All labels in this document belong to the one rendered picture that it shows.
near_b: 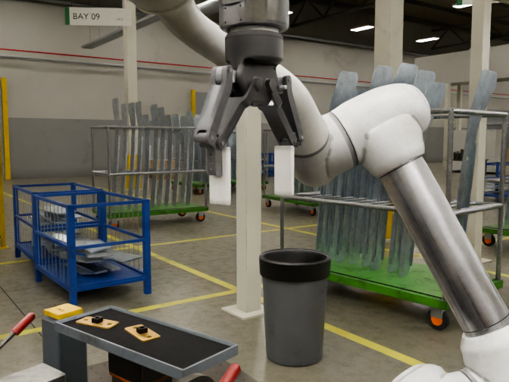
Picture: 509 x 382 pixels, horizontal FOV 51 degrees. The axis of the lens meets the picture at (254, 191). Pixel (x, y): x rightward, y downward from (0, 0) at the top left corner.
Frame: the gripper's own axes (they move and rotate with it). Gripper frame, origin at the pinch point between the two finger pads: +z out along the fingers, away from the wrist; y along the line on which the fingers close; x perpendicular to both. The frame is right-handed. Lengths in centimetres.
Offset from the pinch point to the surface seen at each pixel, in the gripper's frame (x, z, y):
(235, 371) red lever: -11.2, 31.1, -9.0
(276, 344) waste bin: -161, 132, -229
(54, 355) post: -58, 39, -5
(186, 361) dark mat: -18.6, 30.1, -5.2
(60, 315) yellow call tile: -57, 30, -6
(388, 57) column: -295, -127, -697
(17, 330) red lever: -69, 35, -2
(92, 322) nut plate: -46, 30, -6
